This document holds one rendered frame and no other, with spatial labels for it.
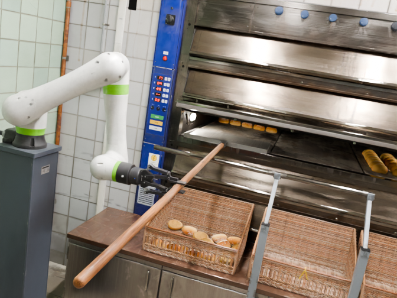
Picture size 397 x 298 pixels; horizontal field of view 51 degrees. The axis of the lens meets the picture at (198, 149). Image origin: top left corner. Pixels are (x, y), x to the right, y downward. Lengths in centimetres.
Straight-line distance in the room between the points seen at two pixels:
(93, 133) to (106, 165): 122
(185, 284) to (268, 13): 165
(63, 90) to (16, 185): 52
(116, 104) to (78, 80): 23
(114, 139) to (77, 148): 121
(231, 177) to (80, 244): 101
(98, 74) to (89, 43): 130
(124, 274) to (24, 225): 75
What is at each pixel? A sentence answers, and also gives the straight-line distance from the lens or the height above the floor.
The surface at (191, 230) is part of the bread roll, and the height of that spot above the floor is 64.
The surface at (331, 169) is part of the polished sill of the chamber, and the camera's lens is 264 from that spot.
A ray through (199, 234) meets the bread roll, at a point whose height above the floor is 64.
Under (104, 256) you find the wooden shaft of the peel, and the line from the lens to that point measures 114.
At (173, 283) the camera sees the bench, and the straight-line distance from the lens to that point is 245.
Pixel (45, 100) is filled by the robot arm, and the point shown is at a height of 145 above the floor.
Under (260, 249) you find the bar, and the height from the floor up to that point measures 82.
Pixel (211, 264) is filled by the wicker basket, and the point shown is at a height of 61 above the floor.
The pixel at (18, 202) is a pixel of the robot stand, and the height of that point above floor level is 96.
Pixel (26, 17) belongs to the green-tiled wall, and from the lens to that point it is 274.
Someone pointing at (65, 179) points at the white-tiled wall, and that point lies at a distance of 319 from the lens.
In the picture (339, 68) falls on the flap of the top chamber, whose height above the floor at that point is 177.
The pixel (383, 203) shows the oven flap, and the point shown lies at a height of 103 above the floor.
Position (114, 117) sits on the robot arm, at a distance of 187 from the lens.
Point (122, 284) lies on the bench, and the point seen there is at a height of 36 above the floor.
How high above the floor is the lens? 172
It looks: 13 degrees down
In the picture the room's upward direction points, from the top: 9 degrees clockwise
